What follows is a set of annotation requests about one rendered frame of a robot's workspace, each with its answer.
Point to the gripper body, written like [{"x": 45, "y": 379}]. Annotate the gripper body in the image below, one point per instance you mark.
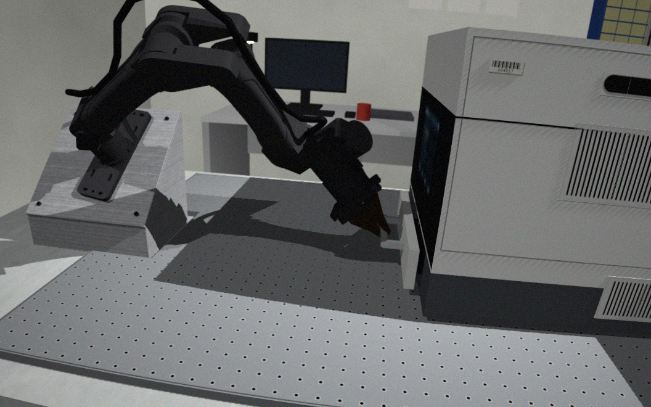
[{"x": 351, "y": 192}]

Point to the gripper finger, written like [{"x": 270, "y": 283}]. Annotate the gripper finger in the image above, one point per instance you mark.
[
  {"x": 376, "y": 213},
  {"x": 363, "y": 220}
]

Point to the white lab instrument with drawer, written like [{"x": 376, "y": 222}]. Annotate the white lab instrument with drawer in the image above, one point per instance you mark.
[{"x": 531, "y": 182}]

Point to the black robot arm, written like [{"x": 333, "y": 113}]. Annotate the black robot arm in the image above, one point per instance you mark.
[{"x": 109, "y": 123}]

